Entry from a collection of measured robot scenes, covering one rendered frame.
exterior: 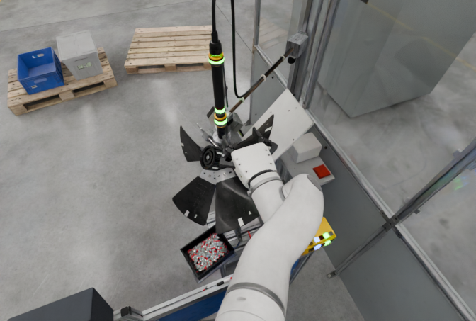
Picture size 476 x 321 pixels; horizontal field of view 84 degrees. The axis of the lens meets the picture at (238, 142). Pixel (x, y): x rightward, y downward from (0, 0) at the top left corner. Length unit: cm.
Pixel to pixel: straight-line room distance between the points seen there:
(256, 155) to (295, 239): 27
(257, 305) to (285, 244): 13
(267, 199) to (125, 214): 213
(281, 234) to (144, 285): 196
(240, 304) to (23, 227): 275
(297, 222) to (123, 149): 271
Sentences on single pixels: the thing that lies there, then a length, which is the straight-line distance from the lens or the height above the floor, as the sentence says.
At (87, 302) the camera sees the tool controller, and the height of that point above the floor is 124.
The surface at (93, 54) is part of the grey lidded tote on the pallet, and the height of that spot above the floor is 44.
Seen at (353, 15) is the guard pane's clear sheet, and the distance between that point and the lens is 140.
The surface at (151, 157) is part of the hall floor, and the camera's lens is 291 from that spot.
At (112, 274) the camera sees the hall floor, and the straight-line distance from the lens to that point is 249.
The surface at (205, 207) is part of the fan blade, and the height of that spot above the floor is 99.
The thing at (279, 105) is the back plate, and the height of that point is 130.
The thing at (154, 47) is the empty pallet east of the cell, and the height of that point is 14.
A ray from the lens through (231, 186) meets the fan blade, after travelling 120.
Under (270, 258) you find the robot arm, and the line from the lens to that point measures 45.
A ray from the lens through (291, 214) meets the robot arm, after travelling 50.
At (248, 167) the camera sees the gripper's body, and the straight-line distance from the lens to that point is 67.
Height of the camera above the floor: 223
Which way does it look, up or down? 51 degrees down
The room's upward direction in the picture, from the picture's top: straight up
